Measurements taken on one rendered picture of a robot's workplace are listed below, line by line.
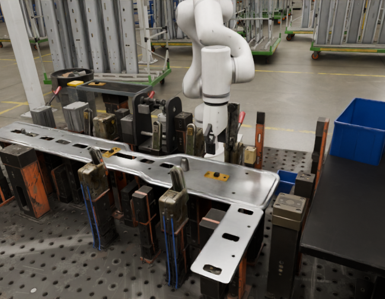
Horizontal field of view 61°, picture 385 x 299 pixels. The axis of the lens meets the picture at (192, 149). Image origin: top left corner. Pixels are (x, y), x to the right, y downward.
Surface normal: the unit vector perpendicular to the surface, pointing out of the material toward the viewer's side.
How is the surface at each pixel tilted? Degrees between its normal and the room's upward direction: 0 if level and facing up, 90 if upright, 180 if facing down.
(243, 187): 0
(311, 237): 0
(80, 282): 0
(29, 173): 90
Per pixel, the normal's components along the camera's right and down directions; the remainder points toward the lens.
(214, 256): -0.04, -0.89
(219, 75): 0.15, 0.44
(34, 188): 0.89, 0.18
